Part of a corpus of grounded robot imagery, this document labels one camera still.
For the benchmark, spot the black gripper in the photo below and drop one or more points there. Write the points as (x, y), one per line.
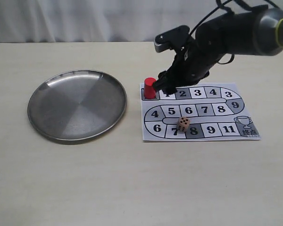
(188, 68)

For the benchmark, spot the red cylinder game piece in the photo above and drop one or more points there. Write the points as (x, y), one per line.
(149, 91)

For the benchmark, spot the beige wooden die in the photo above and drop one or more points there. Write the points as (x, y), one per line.
(183, 124)

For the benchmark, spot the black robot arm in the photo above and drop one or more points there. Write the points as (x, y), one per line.
(258, 32)

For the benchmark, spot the paper number game board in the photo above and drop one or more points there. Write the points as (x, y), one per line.
(216, 111)

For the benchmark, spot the round stainless steel plate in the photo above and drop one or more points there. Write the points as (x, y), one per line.
(77, 106)

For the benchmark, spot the white curtain backdrop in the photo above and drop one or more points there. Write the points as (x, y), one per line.
(96, 20)

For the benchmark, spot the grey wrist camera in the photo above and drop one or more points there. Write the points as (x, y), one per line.
(173, 39)

